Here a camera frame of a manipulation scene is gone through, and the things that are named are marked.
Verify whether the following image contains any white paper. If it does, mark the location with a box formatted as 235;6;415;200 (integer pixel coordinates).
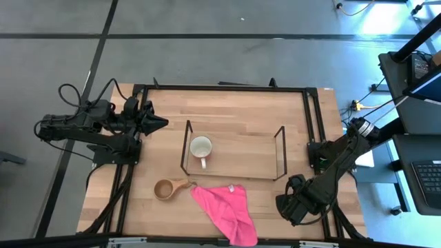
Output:
354;149;376;169

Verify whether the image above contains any black monitor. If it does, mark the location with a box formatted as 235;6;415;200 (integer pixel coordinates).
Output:
402;64;441;106

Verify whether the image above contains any wooden shelf black wire frame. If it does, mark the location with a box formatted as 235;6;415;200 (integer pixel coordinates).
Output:
180;119;289;182

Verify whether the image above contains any black electronic box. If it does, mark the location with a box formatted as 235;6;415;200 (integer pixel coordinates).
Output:
409;51;431;83

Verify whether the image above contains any grey chair leg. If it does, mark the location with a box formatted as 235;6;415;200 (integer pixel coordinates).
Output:
0;150;28;167

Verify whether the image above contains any dark side desk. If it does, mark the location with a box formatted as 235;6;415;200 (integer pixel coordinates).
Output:
378;51;441;217

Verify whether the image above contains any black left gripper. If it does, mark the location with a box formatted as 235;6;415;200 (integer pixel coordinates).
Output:
123;97;170;137

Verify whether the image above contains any black keyboard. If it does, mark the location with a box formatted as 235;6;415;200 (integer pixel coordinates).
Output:
411;160;441;210

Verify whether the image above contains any white ceramic mug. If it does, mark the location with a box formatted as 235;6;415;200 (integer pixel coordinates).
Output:
189;135;214;170

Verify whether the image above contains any pink knitted cloth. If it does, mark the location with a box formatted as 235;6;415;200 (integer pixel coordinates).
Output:
189;184;259;247

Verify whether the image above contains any wooden cup holed handle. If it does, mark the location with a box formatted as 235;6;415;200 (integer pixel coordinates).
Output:
153;178;194;202

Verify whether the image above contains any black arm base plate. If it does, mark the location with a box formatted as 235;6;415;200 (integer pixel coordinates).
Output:
86;139;142;166
307;140;358;170

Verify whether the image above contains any black stand pole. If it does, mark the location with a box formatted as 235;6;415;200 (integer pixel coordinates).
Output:
392;13;441;63

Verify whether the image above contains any yellow cable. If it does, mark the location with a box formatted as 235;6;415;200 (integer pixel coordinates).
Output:
333;0;376;17

